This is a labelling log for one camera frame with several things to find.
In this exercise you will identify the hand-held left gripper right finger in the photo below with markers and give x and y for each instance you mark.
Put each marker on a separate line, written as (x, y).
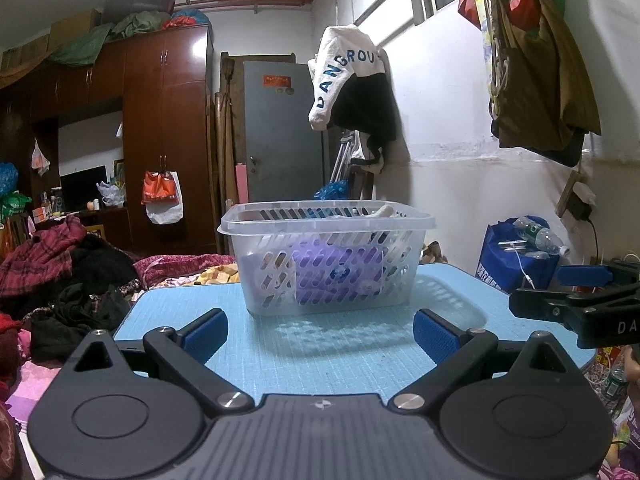
(436, 335)

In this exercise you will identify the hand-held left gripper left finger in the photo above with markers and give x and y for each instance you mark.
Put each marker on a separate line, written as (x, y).
(205, 335)

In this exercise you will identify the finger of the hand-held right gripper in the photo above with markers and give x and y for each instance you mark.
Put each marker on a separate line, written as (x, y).
(540, 305)
(585, 275)

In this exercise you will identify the clear plastic basket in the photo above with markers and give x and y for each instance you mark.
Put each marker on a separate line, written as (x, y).
(400, 280)

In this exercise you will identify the white fuzzy sock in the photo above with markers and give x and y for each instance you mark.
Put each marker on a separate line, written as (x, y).
(385, 210)

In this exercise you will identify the blue shopping bag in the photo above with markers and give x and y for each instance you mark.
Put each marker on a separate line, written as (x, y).
(500, 265)

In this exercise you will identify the green plastic bottle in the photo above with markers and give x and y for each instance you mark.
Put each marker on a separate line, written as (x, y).
(615, 382)

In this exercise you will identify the clear plastic water bottle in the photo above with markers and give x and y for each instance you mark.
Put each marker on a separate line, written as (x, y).
(540, 235)

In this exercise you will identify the yellow patterned blanket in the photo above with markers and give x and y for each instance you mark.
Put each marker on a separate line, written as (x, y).
(220, 275)

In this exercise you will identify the magenta patterned blanket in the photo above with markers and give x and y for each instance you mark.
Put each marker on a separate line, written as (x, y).
(175, 267)

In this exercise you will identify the brown fuzzy cloth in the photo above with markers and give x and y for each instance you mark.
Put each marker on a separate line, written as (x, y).
(432, 252)

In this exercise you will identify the purple plastic container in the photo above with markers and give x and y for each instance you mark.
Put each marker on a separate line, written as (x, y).
(330, 270)

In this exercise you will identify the pile of dark clothes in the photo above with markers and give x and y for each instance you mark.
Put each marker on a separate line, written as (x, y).
(95, 270)

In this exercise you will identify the orange plastic bag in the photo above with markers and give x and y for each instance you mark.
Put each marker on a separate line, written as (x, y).
(157, 187)

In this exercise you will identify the pink board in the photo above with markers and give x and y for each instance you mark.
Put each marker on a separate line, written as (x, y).
(241, 180)

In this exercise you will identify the crumpled white plastic bag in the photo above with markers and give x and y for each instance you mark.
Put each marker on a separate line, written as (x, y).
(111, 193)

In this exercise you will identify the blue plastic bag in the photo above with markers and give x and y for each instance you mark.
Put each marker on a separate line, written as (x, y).
(332, 190)

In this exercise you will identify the pink printed blanket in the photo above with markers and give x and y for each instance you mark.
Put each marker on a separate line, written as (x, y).
(35, 390)

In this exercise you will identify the red plaid cloth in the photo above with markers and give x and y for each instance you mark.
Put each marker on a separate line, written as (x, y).
(45, 255)

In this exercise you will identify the black monitor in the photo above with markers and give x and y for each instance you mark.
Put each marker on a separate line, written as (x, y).
(82, 187)

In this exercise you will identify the olive hanging cloth bag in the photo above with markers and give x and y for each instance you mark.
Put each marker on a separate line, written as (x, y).
(540, 85)

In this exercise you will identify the leaning wooden planks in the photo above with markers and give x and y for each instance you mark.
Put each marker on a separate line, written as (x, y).
(222, 135)

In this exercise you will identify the grey metal door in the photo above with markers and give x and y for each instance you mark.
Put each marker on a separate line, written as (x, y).
(280, 135)

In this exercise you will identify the brown wooden wardrobe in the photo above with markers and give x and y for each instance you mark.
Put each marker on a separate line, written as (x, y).
(165, 110)

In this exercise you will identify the small white hanging bag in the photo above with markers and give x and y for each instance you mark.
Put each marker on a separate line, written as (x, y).
(40, 160)

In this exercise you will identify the white and black hanging jacket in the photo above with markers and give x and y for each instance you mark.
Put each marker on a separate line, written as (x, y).
(340, 60)

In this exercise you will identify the green cloth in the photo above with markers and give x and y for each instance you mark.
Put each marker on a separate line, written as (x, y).
(85, 45)

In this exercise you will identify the red and blue bundle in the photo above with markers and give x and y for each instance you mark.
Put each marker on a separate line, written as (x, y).
(185, 20)

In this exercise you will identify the cardboard boxes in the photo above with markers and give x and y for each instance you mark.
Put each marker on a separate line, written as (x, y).
(70, 30)

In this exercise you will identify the dark grey bag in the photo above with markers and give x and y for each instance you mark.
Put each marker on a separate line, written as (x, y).
(135, 2)

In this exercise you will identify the wooden wall board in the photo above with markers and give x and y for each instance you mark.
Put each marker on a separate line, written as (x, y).
(567, 195)

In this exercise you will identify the metal folding frame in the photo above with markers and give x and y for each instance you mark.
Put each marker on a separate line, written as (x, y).
(342, 152)

